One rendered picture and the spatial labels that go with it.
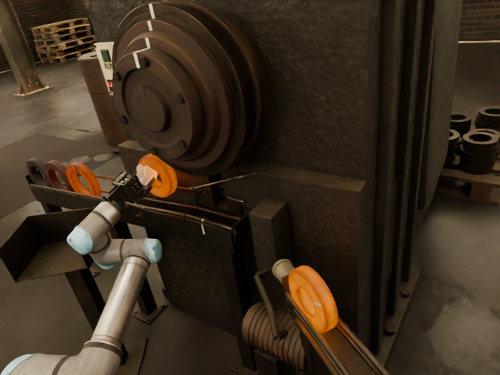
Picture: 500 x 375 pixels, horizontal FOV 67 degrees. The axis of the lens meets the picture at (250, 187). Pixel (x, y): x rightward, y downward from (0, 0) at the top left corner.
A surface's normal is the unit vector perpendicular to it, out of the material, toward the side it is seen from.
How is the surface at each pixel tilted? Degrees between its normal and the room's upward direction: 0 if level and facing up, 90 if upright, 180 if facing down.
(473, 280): 0
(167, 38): 34
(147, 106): 90
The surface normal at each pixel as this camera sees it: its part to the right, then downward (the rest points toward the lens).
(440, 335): -0.14, -0.86
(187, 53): 0.18, -0.23
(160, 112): -0.55, 0.48
